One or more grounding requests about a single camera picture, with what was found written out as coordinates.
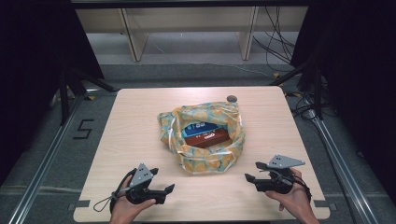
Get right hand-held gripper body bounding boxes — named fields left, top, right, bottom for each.
left=254, top=154, right=306, bottom=195

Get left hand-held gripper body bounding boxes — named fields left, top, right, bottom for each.
left=125, top=162, right=168, bottom=205

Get teal orange-print plastic bag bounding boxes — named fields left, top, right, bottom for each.
left=157, top=101, right=247, bottom=175

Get person's left hand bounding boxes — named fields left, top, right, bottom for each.
left=109, top=175, right=157, bottom=220

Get person's right hand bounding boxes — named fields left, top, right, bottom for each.
left=264, top=167, right=312, bottom=216

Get brown box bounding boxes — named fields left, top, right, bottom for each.
left=184, top=128, right=232, bottom=149

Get black tape strip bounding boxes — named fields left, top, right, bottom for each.
left=67, top=200, right=92, bottom=211
left=313, top=200, right=338, bottom=212

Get blue box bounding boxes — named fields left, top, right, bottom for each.
left=181, top=121, right=224, bottom=139

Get black metal stand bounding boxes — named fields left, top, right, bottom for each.
left=268, top=58, right=325, bottom=121
left=58, top=65, right=118, bottom=126

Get dark curtain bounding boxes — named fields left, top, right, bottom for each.
left=290, top=0, right=396, bottom=197
left=0, top=0, right=106, bottom=185

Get light wooden shelf unit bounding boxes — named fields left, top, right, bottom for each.
left=76, top=6, right=309, bottom=63

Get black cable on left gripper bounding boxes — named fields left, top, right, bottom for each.
left=108, top=167, right=138, bottom=213

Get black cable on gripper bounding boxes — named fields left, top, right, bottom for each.
left=291, top=173, right=313, bottom=203
left=108, top=167, right=138, bottom=213

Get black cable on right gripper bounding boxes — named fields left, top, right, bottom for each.
left=291, top=173, right=313, bottom=203

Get grey cord loop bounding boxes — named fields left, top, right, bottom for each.
left=92, top=186, right=132, bottom=214

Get black floor cables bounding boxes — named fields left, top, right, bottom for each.
left=285, top=91, right=316, bottom=121

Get aluminium rail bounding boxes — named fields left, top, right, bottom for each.
left=311, top=117, right=380, bottom=224
left=7, top=92, right=86, bottom=224

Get bunch of hanging black cables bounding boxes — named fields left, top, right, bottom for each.
left=252, top=6, right=297, bottom=73

